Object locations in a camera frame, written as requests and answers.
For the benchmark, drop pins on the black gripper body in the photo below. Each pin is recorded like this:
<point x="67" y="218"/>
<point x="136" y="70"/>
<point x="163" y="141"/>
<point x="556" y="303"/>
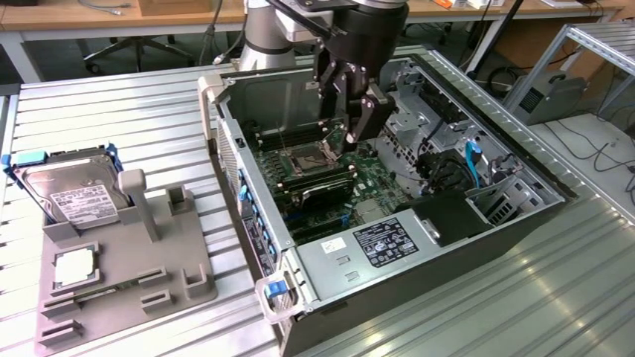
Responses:
<point x="367" y="37"/>

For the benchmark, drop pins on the silver CPU chip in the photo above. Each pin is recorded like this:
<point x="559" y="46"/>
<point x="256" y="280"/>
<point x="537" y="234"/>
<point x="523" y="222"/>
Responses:
<point x="75" y="269"/>

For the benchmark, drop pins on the grey parts rack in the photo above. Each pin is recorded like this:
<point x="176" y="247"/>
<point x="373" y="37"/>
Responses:
<point x="124" y="260"/>

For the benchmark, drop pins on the black plastic shroud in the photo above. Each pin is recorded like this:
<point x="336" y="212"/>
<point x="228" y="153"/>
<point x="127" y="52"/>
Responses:
<point x="445" y="219"/>

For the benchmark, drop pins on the grey control box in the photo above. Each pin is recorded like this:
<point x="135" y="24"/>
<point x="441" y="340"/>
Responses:
<point x="555" y="100"/>

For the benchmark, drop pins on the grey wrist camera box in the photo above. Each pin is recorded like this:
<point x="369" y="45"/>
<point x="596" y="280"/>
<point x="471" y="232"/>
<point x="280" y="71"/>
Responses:
<point x="303" y="33"/>

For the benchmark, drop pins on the silver socket cover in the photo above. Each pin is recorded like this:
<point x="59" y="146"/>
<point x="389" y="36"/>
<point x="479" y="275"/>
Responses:
<point x="325" y="140"/>

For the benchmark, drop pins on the silver chipset heatsink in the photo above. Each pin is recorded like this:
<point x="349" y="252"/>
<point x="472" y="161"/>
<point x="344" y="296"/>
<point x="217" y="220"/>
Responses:
<point x="369" y="212"/>

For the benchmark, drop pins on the long wooden desk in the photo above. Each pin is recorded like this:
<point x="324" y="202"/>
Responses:
<point x="49" y="15"/>

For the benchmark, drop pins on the silver drive cage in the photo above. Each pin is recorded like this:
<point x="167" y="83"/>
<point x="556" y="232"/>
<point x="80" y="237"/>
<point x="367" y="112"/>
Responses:
<point x="411" y="122"/>

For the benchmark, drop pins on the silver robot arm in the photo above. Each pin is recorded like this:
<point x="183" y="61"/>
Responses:
<point x="268" y="37"/>

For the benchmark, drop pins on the green motherboard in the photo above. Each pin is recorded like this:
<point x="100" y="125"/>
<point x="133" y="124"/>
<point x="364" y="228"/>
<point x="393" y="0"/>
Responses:
<point x="376" y="178"/>

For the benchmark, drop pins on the blue disk caddy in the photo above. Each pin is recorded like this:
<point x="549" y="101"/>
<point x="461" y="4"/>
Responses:
<point x="29" y="159"/>

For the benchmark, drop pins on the open black PC case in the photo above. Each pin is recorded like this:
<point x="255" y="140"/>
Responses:
<point x="396" y="320"/>

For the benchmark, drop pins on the black office chair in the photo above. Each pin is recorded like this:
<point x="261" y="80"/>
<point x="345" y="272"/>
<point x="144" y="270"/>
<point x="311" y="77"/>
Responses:
<point x="139" y="44"/>

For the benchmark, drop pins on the grey power supply unit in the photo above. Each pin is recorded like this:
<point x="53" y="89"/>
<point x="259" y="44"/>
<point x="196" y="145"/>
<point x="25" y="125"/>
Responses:
<point x="337" y="275"/>

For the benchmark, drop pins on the brown cardboard box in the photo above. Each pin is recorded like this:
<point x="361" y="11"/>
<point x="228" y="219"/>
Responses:
<point x="173" y="7"/>

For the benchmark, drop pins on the long black expansion slot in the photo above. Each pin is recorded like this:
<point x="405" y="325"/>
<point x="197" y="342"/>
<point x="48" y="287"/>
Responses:
<point x="321" y="231"/>
<point x="317" y="224"/>

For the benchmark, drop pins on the orange white box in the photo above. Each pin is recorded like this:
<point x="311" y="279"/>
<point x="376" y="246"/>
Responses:
<point x="448" y="3"/>

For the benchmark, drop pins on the aluminium frame rack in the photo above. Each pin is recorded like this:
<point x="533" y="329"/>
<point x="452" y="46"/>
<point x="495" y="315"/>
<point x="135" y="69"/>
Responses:
<point x="595" y="41"/>

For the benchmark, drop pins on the thin socket locking lever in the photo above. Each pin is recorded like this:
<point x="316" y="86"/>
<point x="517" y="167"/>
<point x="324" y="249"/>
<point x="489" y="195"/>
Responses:
<point x="283" y="139"/>

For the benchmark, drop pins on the black NVIDIA graphics card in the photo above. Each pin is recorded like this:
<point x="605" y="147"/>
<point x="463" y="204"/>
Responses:
<point x="324" y="195"/>

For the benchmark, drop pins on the black RAM slot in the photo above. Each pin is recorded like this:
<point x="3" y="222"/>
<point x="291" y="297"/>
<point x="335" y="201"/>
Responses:
<point x="321" y="178"/>
<point x="321" y="174"/>
<point x="297" y="138"/>
<point x="297" y="142"/>
<point x="297" y="134"/>
<point x="297" y="131"/>

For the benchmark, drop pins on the green RAM stick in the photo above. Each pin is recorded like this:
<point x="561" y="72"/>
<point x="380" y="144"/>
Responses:
<point x="109" y="289"/>

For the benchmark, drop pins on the CPU socket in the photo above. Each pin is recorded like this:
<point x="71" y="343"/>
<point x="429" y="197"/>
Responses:
<point x="304" y="160"/>

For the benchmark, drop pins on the silver hard disk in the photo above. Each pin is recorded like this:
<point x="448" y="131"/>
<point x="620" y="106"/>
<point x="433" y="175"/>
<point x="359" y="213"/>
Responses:
<point x="75" y="193"/>

